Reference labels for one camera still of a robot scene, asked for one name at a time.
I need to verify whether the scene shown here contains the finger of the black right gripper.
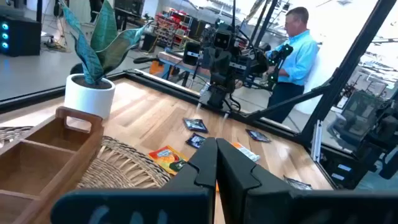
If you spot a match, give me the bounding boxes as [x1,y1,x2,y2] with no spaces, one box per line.
[221,49,234,91]
[211,49,223,91]

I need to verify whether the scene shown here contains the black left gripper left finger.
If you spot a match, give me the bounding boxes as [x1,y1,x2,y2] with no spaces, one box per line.
[50,138,218,224]

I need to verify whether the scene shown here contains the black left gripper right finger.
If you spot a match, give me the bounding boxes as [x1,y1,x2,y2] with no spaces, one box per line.
[216,138,398,224]

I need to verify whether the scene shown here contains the black tea packet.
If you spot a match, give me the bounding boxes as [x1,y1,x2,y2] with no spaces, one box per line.
[245,128,272,143]
[282,175,313,190]
[185,133,207,149]
[182,117,209,134]

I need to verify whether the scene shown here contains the orange fruit-print tea packet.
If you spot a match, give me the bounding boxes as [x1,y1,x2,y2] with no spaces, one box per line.
[148,144,190,175]

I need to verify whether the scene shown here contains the white orange Tazo tea packet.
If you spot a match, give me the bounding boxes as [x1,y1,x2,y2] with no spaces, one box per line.
[231,142,261,162]

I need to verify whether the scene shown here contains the wooden compartment tea tray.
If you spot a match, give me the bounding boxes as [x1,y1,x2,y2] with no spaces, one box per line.
[0,106,105,224]

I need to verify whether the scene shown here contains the background wooden workbench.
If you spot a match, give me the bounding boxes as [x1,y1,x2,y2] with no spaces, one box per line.
[158,51,212,88]

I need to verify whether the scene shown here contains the red parts bin shelf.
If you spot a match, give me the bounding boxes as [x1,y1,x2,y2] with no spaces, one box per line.
[154,9,200,47]

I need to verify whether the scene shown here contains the person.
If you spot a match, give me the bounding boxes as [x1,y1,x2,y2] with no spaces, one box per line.
[266,6,320,124]

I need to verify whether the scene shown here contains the round woven placemat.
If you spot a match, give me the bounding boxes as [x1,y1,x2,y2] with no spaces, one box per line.
[0,126,172,190]

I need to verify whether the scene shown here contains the snake plant in white pot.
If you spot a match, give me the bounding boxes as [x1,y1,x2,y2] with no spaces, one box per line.
[58,0,155,119]

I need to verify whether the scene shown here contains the grey mesh office chair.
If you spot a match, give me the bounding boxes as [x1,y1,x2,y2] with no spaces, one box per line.
[329,90,386,147]

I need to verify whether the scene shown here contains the black computer blue lights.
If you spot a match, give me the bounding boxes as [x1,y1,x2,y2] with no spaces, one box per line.
[0,14,43,57]

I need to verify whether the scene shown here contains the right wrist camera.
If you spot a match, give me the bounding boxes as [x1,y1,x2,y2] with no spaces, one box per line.
[213,30,233,50]

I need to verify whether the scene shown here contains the black aluminium table frame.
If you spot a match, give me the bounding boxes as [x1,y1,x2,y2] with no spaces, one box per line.
[0,0,398,190]

